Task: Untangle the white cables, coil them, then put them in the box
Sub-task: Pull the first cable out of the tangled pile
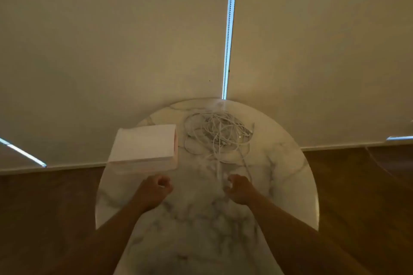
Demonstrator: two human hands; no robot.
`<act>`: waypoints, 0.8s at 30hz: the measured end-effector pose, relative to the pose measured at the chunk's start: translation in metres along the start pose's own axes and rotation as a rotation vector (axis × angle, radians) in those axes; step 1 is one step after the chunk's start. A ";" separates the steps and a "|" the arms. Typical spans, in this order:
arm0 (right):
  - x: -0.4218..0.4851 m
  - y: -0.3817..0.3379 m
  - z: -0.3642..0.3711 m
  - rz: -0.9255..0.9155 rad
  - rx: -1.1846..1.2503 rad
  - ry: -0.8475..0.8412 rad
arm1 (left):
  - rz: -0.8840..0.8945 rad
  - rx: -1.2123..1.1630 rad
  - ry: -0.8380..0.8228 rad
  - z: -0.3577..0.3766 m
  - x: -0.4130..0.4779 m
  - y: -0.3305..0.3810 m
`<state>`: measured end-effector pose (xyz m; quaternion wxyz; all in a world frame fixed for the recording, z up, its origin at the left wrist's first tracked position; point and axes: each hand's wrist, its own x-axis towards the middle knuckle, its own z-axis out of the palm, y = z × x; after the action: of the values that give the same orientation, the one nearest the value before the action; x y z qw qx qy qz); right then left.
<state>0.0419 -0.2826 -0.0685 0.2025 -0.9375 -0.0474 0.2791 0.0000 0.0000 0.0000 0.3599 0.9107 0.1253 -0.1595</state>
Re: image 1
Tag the person's left hand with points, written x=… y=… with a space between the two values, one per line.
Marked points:
x=151 y=192

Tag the person's right hand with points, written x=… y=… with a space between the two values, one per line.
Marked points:
x=242 y=191

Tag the pink white storage box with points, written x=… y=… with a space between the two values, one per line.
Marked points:
x=142 y=142

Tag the person's right forearm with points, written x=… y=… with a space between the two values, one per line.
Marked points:
x=297 y=239

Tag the person's left forearm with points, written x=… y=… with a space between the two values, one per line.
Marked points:
x=109 y=239

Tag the beige roller blind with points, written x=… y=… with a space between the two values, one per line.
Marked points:
x=96 y=42
x=322 y=42

